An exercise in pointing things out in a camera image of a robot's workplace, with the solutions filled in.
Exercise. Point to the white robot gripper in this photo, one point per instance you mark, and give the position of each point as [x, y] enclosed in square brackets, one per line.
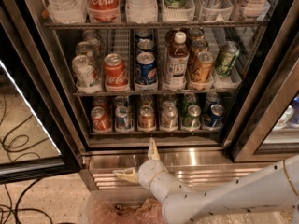
[148, 172]

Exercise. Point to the red bull can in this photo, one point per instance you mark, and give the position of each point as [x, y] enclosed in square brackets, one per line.
[123, 122]
[121, 101]

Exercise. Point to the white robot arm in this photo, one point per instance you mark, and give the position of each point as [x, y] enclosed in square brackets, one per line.
[275, 187]

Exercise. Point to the front orange can bottom shelf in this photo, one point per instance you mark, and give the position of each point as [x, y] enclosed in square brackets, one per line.
[146, 118]

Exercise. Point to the orange can shelf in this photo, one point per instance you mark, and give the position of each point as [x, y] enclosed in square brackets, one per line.
[146, 118]
[194, 34]
[201, 67]
[196, 47]
[147, 99]

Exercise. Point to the steel fridge base grille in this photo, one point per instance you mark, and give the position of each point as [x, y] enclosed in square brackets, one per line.
[199, 167]

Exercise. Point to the front white can bottom shelf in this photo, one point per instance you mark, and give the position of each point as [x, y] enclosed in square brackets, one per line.
[169, 118]

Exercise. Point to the white can shelf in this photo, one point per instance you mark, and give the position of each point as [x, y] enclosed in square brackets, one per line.
[169, 99]
[84, 71]
[95, 39]
[85, 48]
[169, 118]

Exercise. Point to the front red can bottom shelf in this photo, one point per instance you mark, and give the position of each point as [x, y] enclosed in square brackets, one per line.
[100, 119]

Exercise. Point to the red can shelf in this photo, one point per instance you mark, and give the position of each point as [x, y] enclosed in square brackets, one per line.
[100, 119]
[99, 101]

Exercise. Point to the rear orange can bottom shelf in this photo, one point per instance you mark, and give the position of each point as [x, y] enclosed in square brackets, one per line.
[147, 99]

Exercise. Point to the front green can bottom shelf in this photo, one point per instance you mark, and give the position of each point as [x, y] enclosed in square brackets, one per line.
[191, 120]

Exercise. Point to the green can shelf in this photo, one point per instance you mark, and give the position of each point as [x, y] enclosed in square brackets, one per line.
[189, 99]
[226, 59]
[191, 120]

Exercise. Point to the rear white can bottom shelf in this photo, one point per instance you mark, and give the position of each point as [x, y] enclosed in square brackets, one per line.
[169, 99]

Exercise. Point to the rear red can bottom shelf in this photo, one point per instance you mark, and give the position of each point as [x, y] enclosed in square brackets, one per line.
[99, 101]

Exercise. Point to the rear green can bottom shelf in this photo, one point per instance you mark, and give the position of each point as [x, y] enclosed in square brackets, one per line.
[189, 99]

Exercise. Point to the front blue can bottom shelf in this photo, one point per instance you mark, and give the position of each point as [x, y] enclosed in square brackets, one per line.
[214, 116]

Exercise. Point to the blue can shelf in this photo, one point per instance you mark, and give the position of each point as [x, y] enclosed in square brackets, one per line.
[212, 98]
[214, 116]

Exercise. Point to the front pepsi can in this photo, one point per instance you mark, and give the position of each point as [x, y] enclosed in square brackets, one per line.
[146, 69]

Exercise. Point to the pepsi can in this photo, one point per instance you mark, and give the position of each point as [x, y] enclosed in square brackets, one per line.
[146, 69]
[145, 45]
[143, 34]

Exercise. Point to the coca cola can middle shelf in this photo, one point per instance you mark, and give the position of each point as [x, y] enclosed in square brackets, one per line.
[115, 70]

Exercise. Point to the rear blue can bottom shelf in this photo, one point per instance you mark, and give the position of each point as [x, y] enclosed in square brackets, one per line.
[212, 98]

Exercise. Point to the front white can middle shelf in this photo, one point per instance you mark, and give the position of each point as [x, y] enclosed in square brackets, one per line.
[84, 71]

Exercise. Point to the open glass fridge door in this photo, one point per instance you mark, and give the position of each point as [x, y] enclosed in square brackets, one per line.
[38, 133]

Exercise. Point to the front orange can middle shelf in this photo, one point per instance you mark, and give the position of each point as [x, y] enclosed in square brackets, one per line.
[201, 67]

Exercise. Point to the middle pepsi can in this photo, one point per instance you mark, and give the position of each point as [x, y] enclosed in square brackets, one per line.
[145, 45]

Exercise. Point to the rear pepsi can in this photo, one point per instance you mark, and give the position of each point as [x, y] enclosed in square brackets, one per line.
[143, 34]

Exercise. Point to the right closed fridge door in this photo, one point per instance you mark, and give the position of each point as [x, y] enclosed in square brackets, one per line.
[261, 139]

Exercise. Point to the rear white can middle shelf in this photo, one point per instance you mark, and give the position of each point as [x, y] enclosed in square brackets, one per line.
[95, 39]

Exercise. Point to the green can middle shelf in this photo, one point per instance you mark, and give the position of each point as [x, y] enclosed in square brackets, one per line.
[226, 59]

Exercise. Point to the rear orange can middle shelf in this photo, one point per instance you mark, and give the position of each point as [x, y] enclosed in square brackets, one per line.
[194, 34]

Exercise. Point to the left clear plastic bin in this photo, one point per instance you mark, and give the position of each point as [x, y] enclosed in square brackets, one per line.
[122, 206]

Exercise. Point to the clear plastic bin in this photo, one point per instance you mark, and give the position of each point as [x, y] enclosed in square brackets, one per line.
[122, 206]
[255, 218]

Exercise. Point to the tea bottle white cap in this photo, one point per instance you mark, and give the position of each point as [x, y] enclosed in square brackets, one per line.
[176, 61]

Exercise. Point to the right clear plastic bin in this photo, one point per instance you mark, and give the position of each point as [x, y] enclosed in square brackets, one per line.
[255, 218]

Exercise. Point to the centre clear water bottle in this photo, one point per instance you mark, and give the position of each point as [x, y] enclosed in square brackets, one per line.
[141, 11]

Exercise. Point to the clear water bottle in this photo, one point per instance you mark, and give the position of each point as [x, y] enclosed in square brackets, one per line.
[141, 11]
[67, 11]

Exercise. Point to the left clear water bottle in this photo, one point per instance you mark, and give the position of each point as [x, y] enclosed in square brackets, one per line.
[67, 11]

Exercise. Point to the middle wire shelf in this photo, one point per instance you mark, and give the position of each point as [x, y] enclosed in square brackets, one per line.
[158, 92]

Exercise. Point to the wire shelf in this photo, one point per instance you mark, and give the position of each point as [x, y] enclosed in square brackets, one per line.
[158, 92]
[152, 25]

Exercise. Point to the top wire shelf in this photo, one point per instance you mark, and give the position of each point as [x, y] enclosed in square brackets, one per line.
[152, 25]

